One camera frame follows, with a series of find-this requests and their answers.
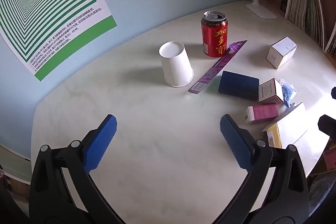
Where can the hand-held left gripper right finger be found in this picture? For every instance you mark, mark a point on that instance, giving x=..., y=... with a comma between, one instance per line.
x=236, y=140

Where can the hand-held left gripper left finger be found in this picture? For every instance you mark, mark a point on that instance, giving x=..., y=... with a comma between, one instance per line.
x=101, y=140

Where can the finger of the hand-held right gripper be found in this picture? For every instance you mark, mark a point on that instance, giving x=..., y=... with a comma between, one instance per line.
x=327, y=125
x=334, y=92

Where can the white and yellow box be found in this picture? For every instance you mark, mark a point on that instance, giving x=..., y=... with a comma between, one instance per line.
x=288, y=127

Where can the small white cube box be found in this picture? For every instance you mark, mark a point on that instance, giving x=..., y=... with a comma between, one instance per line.
x=281, y=52

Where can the purple toothbrush package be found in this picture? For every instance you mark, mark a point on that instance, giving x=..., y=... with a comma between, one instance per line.
x=210, y=74

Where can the clear bag of blue pieces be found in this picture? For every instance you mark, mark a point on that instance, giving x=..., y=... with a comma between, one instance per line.
x=288, y=92

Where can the dark blue box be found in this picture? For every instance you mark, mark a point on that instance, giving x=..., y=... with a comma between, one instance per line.
x=237, y=85

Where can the white and pink carton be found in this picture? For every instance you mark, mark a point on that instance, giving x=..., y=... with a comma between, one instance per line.
x=269, y=91

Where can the row of thin pale books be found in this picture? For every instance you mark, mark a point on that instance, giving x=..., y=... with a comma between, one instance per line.
x=305, y=14

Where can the white paper cup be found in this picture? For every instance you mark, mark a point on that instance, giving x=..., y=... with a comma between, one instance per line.
x=176, y=64

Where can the red drink can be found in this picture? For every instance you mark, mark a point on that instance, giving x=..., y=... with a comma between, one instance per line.
x=214, y=35

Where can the green striped wall poster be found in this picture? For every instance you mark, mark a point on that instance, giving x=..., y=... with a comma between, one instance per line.
x=39, y=3

